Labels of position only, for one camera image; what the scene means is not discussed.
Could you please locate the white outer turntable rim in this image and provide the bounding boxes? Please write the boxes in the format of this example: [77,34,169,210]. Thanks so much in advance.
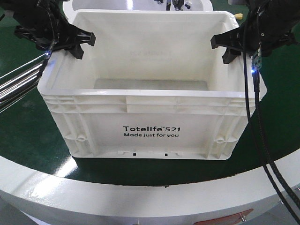
[0,147,282,225]

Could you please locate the black braided cable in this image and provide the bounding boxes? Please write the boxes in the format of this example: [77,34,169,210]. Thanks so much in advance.
[241,9,300,221]

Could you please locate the small yellow toy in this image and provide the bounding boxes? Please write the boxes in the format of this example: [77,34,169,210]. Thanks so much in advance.
[234,13,243,20]

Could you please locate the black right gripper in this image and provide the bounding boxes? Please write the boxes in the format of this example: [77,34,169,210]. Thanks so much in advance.
[210,0,300,64]

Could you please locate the chrome roller rails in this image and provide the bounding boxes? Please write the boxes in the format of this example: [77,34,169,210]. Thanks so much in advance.
[0,52,51,110]

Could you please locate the white Totelife plastic crate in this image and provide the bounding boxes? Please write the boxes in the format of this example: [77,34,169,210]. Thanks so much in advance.
[37,9,255,160]

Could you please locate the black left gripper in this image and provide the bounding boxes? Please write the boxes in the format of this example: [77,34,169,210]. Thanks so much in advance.
[0,0,96,60]

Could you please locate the red warning label plate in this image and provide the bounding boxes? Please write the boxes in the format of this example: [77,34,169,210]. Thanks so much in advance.
[194,209,254,225]

